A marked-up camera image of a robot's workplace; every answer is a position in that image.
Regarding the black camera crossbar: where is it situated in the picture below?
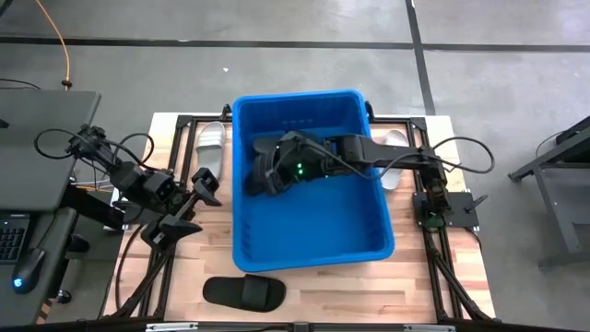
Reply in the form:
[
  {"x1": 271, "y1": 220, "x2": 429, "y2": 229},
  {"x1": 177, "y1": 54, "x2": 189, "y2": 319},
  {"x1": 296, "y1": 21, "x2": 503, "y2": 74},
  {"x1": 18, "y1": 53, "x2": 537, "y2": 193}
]
[{"x1": 0, "y1": 317, "x2": 590, "y2": 332}]

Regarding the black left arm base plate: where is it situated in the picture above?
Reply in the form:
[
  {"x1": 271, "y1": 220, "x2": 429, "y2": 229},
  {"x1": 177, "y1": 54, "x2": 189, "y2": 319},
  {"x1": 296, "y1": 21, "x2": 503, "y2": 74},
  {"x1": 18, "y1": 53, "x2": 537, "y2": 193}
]
[{"x1": 122, "y1": 202, "x2": 185, "y2": 227}]

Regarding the black computer mouse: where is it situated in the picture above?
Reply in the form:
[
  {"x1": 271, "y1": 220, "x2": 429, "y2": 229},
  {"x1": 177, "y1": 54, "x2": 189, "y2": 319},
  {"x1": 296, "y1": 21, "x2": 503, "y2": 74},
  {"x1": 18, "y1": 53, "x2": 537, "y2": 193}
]
[{"x1": 11, "y1": 247, "x2": 46, "y2": 295}]

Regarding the grey slide sandal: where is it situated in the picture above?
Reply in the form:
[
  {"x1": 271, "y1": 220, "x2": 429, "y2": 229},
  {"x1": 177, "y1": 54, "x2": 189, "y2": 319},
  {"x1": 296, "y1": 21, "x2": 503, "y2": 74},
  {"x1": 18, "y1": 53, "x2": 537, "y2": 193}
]
[
  {"x1": 195, "y1": 121, "x2": 228, "y2": 182},
  {"x1": 377, "y1": 129, "x2": 411, "y2": 191}
]

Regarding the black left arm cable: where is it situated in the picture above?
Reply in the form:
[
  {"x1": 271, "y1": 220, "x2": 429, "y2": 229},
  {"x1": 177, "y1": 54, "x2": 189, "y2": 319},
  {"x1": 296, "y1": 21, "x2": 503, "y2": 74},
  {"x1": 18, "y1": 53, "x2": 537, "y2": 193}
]
[{"x1": 33, "y1": 127, "x2": 156, "y2": 172}]

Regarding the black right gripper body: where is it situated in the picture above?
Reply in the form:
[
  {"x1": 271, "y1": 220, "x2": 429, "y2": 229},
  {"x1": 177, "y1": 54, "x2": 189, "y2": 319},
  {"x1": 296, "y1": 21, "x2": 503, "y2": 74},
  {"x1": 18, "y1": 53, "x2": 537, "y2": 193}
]
[{"x1": 274, "y1": 131, "x2": 336, "y2": 184}]

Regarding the dark keyboard desk surface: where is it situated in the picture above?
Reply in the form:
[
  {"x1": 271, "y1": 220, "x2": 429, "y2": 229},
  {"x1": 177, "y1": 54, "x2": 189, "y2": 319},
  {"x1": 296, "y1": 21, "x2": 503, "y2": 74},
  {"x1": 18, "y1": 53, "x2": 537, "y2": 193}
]
[{"x1": 0, "y1": 207, "x2": 80, "y2": 326}]

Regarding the grey side desk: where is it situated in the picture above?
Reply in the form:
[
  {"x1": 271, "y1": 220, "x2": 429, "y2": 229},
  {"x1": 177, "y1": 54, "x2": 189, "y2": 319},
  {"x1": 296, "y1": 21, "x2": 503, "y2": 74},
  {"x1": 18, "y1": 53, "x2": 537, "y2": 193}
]
[{"x1": 0, "y1": 89, "x2": 102, "y2": 213}]

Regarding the black side table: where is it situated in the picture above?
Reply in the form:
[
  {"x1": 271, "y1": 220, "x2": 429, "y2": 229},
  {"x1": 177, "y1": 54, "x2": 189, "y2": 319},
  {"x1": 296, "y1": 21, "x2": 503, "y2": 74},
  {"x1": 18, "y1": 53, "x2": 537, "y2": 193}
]
[{"x1": 509, "y1": 114, "x2": 590, "y2": 271}]

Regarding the thin black floor cable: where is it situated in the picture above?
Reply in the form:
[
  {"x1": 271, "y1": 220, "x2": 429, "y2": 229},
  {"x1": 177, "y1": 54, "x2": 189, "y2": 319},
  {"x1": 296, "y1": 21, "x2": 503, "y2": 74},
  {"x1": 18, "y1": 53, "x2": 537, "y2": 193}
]
[{"x1": 0, "y1": 77, "x2": 42, "y2": 91}]

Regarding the black keyboard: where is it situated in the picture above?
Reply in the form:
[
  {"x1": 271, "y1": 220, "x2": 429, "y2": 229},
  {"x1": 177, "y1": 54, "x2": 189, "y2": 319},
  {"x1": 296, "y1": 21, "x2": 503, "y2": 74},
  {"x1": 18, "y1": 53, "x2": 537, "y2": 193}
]
[{"x1": 0, "y1": 214, "x2": 31, "y2": 266}]

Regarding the yellow cable with black plug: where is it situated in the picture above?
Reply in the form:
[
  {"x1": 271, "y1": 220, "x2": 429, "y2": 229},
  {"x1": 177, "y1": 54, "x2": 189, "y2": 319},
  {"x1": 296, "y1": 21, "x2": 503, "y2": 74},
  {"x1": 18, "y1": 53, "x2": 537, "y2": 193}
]
[{"x1": 35, "y1": 0, "x2": 74, "y2": 89}]

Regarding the black aluminium table frame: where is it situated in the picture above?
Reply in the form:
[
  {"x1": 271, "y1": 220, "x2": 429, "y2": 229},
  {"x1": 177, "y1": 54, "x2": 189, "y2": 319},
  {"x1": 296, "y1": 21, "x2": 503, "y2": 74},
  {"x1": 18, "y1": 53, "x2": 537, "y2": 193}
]
[{"x1": 103, "y1": 113, "x2": 497, "y2": 324}]

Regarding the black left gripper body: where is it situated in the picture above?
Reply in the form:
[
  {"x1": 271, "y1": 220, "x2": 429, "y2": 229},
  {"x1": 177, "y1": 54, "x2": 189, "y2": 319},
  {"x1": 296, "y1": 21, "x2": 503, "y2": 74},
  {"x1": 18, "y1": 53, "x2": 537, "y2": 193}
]
[{"x1": 170, "y1": 187, "x2": 205, "y2": 223}]

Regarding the black cable on table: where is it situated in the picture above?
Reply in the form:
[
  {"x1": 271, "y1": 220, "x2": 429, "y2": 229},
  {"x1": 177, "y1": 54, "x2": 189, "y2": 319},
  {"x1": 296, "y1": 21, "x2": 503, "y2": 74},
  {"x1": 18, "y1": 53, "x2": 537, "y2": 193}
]
[{"x1": 113, "y1": 223, "x2": 145, "y2": 311}]

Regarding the blue plastic bin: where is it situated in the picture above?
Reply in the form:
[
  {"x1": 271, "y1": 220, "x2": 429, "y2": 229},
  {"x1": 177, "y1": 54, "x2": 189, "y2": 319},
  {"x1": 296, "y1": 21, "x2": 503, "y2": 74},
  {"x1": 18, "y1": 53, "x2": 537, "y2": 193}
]
[{"x1": 231, "y1": 89, "x2": 396, "y2": 273}]

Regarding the silver metal bracket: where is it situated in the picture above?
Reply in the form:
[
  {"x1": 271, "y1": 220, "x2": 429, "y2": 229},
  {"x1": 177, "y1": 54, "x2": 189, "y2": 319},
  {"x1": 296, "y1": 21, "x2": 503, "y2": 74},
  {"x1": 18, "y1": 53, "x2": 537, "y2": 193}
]
[
  {"x1": 145, "y1": 322, "x2": 199, "y2": 332},
  {"x1": 403, "y1": 324, "x2": 456, "y2": 332}
]

